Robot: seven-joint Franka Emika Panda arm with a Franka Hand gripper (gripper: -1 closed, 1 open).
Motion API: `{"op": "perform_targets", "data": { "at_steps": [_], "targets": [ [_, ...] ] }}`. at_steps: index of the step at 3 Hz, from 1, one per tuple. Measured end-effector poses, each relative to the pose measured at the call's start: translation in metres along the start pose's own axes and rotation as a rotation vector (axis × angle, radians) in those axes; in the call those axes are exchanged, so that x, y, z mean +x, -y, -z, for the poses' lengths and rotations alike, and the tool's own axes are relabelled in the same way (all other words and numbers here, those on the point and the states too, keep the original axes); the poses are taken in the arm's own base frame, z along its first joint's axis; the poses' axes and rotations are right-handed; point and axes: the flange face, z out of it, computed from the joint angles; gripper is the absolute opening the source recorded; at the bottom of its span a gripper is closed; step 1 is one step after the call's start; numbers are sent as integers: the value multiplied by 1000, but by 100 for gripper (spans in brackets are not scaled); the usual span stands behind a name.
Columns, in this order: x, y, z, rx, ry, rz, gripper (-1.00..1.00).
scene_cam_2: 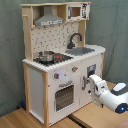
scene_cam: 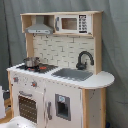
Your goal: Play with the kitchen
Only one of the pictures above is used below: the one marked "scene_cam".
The grey toy sink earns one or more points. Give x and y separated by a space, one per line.
72 74

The red right stove knob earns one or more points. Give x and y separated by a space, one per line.
34 84

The grey range hood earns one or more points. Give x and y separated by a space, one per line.
39 27

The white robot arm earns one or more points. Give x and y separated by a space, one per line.
16 122

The white toy microwave door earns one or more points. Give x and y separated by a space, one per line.
74 24

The black toy faucet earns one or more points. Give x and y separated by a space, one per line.
82 63

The white cabinet door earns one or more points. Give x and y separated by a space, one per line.
64 107

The wooden toy kitchen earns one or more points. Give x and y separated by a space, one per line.
62 50

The black toy stovetop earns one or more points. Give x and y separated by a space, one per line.
41 68

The red stove knob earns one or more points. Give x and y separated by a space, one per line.
15 79
34 84

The red left stove knob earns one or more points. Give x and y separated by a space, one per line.
15 79

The white oven door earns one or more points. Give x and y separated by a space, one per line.
29 104

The small metal pot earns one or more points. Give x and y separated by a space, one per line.
31 61

